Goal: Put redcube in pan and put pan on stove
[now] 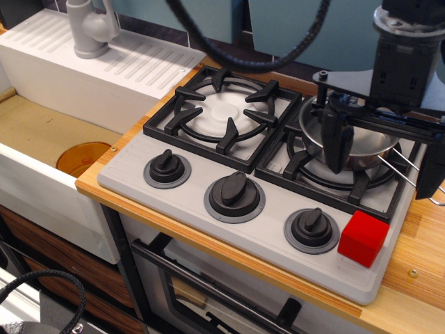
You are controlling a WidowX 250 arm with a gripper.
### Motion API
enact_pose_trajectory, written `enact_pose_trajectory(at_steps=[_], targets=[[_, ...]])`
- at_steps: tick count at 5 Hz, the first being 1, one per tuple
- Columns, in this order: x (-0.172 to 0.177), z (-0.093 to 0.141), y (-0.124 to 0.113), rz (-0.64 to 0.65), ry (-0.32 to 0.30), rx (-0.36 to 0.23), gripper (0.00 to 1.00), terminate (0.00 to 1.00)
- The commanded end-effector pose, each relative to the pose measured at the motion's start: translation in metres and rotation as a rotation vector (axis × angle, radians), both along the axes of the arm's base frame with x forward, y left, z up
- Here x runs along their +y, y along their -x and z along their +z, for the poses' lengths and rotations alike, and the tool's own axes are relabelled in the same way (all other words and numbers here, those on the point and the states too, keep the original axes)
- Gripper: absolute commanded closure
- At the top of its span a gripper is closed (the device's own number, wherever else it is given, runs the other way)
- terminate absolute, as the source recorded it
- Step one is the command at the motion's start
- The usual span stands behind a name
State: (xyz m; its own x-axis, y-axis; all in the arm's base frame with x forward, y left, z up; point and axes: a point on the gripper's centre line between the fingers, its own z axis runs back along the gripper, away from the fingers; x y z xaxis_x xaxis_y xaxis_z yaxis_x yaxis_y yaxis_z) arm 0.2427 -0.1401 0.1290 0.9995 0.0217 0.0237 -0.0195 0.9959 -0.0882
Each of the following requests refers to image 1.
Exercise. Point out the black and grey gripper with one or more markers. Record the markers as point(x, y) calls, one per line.
point(422, 124)

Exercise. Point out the small steel frying pan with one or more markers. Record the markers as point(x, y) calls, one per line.
point(370, 150)

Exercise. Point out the red cube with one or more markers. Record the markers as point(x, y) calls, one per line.
point(363, 238)

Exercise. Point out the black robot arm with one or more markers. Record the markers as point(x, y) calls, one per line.
point(401, 96)

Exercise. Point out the black right stove knob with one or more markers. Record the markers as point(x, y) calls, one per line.
point(312, 231)

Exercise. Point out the black stove knob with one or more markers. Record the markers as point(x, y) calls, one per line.
point(312, 231)
point(234, 199)
point(167, 170)

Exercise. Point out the black middle stove knob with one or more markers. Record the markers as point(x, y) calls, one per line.
point(234, 199)

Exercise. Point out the grey toy stove top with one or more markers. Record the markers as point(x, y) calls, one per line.
point(263, 236)

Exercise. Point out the black left stove knob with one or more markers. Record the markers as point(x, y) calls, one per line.
point(167, 170)

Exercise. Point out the black right burner grate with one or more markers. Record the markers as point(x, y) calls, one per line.
point(374, 181)

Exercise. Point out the black burner grate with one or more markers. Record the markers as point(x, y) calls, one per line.
point(222, 120)
point(374, 181)

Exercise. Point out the black left burner grate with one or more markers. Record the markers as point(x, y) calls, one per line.
point(222, 120)

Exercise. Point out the toy oven door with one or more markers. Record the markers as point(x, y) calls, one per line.
point(199, 293)

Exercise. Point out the orange translucent plate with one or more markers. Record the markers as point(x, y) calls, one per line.
point(77, 159)

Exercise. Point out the grey toy faucet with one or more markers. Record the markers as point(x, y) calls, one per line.
point(91, 31)

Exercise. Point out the white toy sink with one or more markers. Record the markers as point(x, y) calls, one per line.
point(52, 100)

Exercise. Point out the wooden drawer cabinet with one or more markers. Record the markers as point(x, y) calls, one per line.
point(27, 247)

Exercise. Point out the black oven door handle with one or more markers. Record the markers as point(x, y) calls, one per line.
point(154, 253)

